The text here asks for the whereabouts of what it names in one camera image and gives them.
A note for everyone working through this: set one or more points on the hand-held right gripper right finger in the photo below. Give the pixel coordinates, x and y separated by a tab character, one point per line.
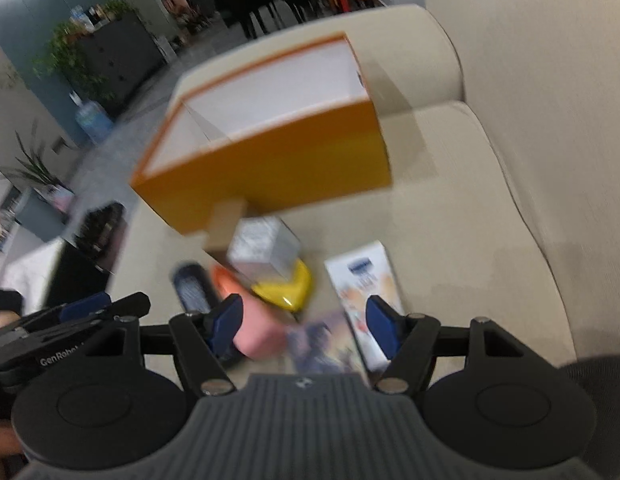
382	327

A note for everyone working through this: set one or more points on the blue water bottle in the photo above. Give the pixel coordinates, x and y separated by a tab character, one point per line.
94	120

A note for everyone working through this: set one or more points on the white printed carton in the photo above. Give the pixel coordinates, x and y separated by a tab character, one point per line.
360	270

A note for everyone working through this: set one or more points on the tan cardboard piece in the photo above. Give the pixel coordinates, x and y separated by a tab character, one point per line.
225	227

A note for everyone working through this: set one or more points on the black trimmed slipper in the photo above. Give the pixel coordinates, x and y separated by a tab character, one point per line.
5	302

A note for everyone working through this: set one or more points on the orange-rimmed white storage box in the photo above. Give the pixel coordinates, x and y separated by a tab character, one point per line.
290	170

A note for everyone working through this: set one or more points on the yellow tape measure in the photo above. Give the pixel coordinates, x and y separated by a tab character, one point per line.
285	287

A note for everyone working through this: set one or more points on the dark grey cabinet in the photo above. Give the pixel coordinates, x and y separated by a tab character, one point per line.
117	57

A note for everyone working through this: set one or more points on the person's left hand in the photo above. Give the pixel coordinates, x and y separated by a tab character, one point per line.
2	442

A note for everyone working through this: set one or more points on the beige sofa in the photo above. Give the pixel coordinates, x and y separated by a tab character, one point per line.
515	185

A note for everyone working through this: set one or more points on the black oblong object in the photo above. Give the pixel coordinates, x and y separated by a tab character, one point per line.
192	287

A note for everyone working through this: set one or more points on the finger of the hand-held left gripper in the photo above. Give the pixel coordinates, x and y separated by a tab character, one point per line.
85	306
132	304

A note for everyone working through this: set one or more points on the long leaf potted plant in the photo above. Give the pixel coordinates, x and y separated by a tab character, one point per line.
35	165

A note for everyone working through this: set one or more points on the pink cylindrical bottle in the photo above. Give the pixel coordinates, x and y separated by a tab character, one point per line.
260	325

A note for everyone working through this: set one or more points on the bottles on cabinet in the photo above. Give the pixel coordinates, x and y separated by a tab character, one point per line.
92	15

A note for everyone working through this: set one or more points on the black basket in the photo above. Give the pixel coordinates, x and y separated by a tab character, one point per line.
97	235

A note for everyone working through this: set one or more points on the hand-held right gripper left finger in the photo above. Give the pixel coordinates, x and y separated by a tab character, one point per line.
226	322

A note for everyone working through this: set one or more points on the clear plastic cube box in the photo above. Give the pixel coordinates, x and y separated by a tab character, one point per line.
265	250

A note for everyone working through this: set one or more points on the dark grey cloth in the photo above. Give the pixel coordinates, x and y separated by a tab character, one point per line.
607	410

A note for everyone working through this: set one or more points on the leafy green plant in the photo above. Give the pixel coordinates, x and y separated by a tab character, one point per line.
72	62

